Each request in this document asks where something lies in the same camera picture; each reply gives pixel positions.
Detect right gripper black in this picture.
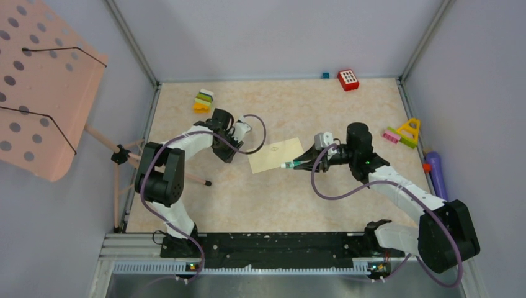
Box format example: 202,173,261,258
294,142,357,173

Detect glue stick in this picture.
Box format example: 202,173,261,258
280,161,296,169

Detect yellow envelope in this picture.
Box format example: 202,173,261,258
248,138,304,174

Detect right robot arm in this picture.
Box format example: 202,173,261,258
289,122,481,273

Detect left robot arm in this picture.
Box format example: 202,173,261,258
134,109,252,257

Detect stacked colourful toy blocks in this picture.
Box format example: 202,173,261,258
192,89,214,114

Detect pink small block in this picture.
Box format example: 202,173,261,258
382,130,401,144

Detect red toy block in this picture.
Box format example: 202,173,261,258
337,69,360,92

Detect yellow green toy block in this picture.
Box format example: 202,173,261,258
395,117,421,149

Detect pink perforated music stand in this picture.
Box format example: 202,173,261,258
0,0,213,231

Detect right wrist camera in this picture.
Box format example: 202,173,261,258
314,132,334,151

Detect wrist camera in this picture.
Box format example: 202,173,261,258
314,132,334,151
233,116,252,142

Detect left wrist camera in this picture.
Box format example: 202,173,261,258
233,116,252,142

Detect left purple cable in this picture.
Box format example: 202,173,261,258
140,114,267,284

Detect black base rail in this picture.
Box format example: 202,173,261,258
98,230,473,281

